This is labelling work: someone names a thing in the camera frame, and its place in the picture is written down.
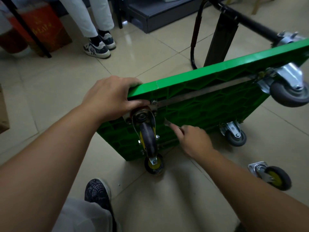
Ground person's left hand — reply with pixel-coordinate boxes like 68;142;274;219
81;75;151;125

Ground person's right hand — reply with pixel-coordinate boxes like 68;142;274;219
170;123;215;162

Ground silver wrench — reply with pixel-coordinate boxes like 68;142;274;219
164;118;184;132

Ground green platform trolley deck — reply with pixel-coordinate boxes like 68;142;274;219
96;0;309;162

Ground person's left forearm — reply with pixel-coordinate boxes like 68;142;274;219
0;103;99;232

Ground person's right forearm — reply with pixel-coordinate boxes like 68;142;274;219
199;150;309;232

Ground person's light trousers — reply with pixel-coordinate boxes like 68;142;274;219
52;198;121;232

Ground brown cardboard box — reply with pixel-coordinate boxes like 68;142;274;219
0;84;10;134

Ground wooden stool legs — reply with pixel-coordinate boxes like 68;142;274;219
227;0;277;15

